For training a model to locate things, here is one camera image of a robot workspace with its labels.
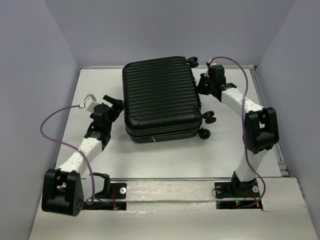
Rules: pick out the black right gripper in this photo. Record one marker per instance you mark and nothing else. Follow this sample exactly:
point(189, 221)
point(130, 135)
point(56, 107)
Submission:
point(200, 90)

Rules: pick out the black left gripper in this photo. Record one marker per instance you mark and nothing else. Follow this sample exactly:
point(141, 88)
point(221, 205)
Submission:
point(118, 107)

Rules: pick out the black hard-shell suitcase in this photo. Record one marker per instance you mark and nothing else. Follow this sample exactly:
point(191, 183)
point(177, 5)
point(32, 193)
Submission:
point(161, 100)

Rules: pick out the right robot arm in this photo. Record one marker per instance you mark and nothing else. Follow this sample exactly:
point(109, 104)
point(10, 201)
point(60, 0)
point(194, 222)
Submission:
point(260, 130)

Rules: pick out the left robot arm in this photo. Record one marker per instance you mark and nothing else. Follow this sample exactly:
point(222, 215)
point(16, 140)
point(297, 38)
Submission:
point(73, 185)

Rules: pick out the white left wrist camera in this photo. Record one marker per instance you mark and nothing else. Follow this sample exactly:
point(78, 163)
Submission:
point(90, 102)

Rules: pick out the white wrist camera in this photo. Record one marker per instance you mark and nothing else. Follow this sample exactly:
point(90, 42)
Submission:
point(90, 102)
point(210, 67)

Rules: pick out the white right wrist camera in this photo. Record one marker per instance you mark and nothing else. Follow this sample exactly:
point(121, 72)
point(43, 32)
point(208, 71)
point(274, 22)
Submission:
point(210, 67)

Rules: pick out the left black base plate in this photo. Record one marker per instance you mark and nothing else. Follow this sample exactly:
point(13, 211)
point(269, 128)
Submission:
point(114, 200)

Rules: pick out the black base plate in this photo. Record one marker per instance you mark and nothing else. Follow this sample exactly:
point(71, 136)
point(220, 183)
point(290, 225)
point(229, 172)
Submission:
point(228, 199)
point(114, 200)

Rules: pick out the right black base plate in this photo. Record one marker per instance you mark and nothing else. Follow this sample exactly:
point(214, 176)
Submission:
point(228, 199)

